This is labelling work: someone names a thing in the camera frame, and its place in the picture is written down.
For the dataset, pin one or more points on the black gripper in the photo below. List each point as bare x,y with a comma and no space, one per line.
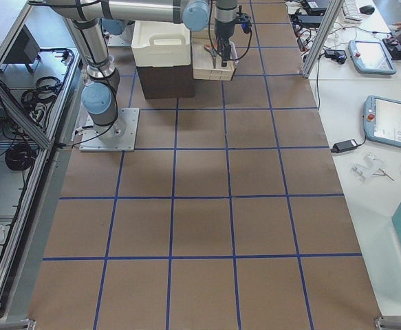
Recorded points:
223,30

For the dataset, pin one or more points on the orange handled scissors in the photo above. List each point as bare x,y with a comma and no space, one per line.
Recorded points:
213,53

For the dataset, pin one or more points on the light wooden drawer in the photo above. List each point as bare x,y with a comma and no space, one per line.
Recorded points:
204,66

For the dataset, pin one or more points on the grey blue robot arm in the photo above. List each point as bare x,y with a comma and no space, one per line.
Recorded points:
83,18

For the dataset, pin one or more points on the dark wooden cabinet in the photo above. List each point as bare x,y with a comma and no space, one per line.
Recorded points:
167,82

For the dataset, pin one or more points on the white foam box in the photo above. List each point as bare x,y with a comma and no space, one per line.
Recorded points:
161,44

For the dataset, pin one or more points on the upper blue teach pendant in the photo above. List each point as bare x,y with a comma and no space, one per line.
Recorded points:
371,57

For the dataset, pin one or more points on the blue teach pendant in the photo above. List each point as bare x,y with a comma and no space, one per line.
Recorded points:
382,120
371,57

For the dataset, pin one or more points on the small black power brick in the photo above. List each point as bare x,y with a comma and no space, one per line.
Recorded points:
344,146

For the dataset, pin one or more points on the brown paper table cover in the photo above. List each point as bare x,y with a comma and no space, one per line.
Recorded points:
229,213

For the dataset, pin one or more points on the lower blue teach pendant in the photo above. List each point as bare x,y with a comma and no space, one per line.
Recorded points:
382,120

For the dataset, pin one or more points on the aluminium frame post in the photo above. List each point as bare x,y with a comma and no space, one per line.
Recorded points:
321,36

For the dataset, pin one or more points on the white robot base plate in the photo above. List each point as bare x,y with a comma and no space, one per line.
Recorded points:
120,137

